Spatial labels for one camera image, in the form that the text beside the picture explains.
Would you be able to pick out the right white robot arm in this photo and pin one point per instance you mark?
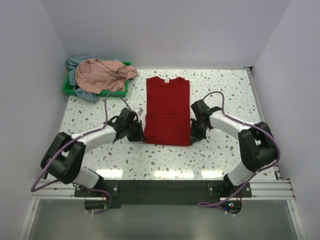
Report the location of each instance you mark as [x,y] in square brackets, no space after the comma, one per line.
[257,145]

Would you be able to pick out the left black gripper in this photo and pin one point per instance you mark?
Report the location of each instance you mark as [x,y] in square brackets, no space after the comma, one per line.
[139,136]

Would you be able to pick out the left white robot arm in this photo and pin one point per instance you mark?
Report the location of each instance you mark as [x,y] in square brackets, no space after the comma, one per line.
[64,158]

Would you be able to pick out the pink t shirt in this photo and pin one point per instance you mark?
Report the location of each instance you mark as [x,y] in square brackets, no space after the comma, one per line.
[94,75]

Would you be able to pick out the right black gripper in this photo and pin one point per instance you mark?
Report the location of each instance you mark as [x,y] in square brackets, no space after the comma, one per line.
[195,136]

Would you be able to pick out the red t shirt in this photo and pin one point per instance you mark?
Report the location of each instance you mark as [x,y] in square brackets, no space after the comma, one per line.
[168,117]

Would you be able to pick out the light blue t shirt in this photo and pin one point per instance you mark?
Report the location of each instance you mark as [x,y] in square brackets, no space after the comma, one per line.
[72,64]

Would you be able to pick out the green plastic bin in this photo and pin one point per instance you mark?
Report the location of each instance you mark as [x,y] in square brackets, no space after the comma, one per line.
[68,90]

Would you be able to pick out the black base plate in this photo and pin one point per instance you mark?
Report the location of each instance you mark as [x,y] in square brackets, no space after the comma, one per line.
[113,194]

